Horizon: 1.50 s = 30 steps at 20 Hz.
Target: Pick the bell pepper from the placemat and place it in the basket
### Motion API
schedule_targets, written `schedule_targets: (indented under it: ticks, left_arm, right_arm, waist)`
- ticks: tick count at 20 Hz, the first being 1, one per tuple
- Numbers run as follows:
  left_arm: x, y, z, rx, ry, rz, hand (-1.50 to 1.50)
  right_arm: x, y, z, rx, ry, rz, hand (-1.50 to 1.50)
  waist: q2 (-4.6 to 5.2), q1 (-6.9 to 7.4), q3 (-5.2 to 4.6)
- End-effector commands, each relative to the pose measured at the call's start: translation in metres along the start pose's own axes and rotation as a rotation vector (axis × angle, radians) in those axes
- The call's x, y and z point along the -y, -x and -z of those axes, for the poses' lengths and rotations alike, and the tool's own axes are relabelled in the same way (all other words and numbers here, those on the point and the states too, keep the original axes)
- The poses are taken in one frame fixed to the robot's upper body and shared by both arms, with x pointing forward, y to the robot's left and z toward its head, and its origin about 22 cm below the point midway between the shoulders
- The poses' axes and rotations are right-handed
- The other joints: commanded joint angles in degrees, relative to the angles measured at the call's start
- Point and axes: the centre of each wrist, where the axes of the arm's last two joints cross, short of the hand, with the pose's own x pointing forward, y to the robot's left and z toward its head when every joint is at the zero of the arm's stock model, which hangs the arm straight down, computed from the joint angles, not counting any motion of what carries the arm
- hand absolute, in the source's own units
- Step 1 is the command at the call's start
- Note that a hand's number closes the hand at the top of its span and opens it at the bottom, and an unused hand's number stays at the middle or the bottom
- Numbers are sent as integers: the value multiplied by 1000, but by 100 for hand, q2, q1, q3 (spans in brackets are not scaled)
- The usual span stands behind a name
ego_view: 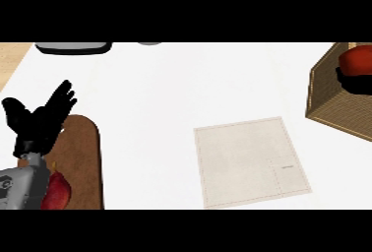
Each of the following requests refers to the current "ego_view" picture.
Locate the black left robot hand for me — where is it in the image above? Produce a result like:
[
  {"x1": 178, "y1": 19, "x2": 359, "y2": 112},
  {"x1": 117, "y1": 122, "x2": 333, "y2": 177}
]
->
[{"x1": 0, "y1": 79, "x2": 79, "y2": 159}]

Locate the beige cloth placemat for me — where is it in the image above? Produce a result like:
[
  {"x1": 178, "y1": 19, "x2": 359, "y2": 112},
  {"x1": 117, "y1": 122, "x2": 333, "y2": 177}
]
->
[{"x1": 194, "y1": 116, "x2": 315, "y2": 210}]

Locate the red bell pepper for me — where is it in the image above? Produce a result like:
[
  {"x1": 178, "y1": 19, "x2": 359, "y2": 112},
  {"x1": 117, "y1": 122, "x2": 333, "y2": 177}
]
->
[{"x1": 337, "y1": 44, "x2": 372, "y2": 78}]

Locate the brown wooden cutting board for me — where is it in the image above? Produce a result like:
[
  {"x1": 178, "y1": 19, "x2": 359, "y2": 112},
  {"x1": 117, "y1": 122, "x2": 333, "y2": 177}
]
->
[{"x1": 18, "y1": 114, "x2": 107, "y2": 211}]

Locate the pale wooden board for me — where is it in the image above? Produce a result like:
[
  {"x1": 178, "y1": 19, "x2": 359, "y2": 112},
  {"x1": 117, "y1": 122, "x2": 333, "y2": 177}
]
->
[{"x1": 0, "y1": 42, "x2": 36, "y2": 93}]

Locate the grey and black appliance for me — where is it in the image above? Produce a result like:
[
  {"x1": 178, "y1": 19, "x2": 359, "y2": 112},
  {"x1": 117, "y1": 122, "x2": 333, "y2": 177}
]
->
[{"x1": 35, "y1": 42, "x2": 114, "y2": 56}]

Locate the red chili pepper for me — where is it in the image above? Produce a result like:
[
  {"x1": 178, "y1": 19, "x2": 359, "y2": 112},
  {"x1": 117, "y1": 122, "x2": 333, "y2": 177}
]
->
[{"x1": 41, "y1": 160, "x2": 73, "y2": 211}]

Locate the tan wicker basket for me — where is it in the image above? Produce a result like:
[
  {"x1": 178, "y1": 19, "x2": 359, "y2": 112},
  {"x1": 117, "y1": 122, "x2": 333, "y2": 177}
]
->
[{"x1": 306, "y1": 42, "x2": 372, "y2": 143}]

